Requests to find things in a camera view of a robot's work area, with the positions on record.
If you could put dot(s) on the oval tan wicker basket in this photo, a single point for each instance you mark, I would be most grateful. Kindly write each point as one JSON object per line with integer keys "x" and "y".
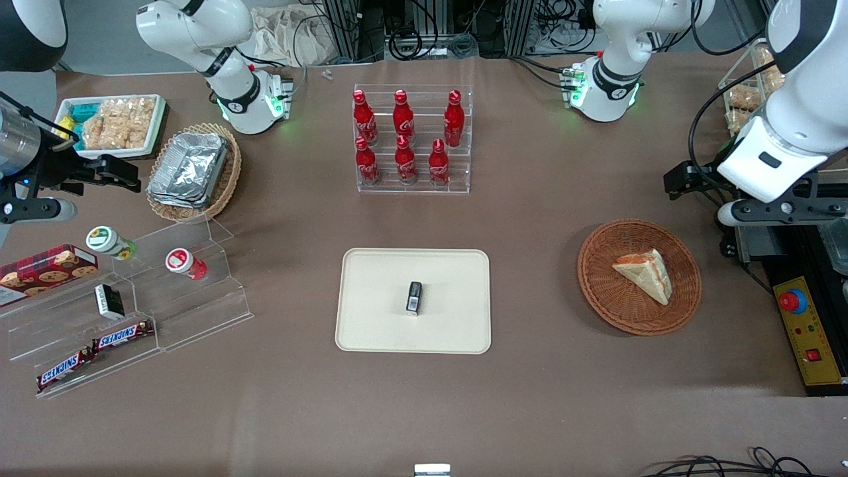
{"x": 225, "y": 185}

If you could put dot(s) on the cup with red lid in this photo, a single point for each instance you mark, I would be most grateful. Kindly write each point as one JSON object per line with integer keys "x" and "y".
{"x": 182, "y": 262}

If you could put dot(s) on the triangle sandwich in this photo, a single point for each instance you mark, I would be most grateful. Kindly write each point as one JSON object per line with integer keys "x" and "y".
{"x": 646, "y": 275}

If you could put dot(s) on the clear acrylic step display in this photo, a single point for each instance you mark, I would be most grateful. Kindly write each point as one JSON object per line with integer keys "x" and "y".
{"x": 199, "y": 311}

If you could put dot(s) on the snickers chocolate bar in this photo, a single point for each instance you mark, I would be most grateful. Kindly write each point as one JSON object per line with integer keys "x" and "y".
{"x": 63, "y": 370}
{"x": 122, "y": 335}

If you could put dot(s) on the cup with green sunflower lid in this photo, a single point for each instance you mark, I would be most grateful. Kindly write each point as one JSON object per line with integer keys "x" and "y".
{"x": 106, "y": 240}

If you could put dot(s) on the yellow emergency stop box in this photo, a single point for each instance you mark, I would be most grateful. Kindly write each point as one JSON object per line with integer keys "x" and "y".
{"x": 811, "y": 331}

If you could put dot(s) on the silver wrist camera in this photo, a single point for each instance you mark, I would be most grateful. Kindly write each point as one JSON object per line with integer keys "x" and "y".
{"x": 762, "y": 212}
{"x": 33, "y": 210}

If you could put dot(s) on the round brown wicker basket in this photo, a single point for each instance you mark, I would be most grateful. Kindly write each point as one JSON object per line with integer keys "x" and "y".
{"x": 606, "y": 291}

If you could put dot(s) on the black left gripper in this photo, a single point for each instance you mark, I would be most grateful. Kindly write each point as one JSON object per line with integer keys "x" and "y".
{"x": 699, "y": 173}

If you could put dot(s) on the packaged bread snack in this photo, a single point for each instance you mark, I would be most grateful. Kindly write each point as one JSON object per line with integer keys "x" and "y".
{"x": 745, "y": 98}
{"x": 734, "y": 120}
{"x": 768, "y": 69}

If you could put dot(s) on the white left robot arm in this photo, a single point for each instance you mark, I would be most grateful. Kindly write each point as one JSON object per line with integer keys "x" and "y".
{"x": 613, "y": 79}

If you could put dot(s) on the clear acrylic snack rack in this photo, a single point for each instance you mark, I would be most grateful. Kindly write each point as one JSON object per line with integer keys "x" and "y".
{"x": 729, "y": 83}

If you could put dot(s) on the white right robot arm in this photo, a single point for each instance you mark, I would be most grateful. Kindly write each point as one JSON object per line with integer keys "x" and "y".
{"x": 232, "y": 86}

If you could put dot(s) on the crumpled beige cloth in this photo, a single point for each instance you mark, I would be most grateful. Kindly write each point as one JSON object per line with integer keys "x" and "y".
{"x": 291, "y": 36}

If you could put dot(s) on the small black carton box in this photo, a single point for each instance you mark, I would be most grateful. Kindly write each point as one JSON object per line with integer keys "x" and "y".
{"x": 414, "y": 298}
{"x": 109, "y": 301}

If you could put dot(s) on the yellow snack pack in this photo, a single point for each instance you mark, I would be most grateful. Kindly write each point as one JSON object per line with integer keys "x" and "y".
{"x": 66, "y": 129}

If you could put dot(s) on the small white metal bracket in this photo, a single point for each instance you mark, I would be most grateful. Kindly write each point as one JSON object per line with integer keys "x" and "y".
{"x": 432, "y": 470}

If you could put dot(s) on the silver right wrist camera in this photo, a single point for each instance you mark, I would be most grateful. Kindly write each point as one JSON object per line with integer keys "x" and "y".
{"x": 33, "y": 210}

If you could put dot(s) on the aluminium profile frame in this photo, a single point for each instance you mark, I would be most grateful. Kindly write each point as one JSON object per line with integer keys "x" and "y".
{"x": 520, "y": 26}
{"x": 351, "y": 30}

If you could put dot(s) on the red cola bottle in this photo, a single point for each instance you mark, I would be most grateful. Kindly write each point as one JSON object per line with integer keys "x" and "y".
{"x": 364, "y": 119}
{"x": 405, "y": 162}
{"x": 403, "y": 118}
{"x": 366, "y": 164}
{"x": 438, "y": 165}
{"x": 454, "y": 120}

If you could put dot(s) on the white rectangular snack tray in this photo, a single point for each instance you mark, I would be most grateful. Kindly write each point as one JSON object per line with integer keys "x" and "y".
{"x": 156, "y": 126}

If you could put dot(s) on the teal snack pack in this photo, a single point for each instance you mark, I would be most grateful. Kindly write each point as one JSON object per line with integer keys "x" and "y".
{"x": 83, "y": 112}

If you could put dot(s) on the beige plastic tray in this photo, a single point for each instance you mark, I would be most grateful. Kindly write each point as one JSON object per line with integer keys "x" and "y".
{"x": 377, "y": 311}

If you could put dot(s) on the stacked aluminium foil trays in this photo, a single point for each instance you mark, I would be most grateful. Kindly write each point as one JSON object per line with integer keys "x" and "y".
{"x": 189, "y": 169}

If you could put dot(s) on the clear acrylic bottle rack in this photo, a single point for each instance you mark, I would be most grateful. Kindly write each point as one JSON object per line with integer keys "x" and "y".
{"x": 424, "y": 189}

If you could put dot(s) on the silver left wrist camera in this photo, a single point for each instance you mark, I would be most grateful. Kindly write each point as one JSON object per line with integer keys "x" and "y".
{"x": 762, "y": 212}

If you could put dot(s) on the red cookie box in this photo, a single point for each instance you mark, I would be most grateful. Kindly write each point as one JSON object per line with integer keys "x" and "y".
{"x": 46, "y": 271}

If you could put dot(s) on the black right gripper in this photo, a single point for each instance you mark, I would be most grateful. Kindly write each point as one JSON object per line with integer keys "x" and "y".
{"x": 58, "y": 171}

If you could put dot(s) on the clear plastic container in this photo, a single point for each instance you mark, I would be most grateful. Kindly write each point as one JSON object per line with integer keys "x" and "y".
{"x": 838, "y": 248}

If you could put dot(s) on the bag of rice crackers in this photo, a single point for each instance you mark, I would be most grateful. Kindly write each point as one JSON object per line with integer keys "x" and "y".
{"x": 119, "y": 122}

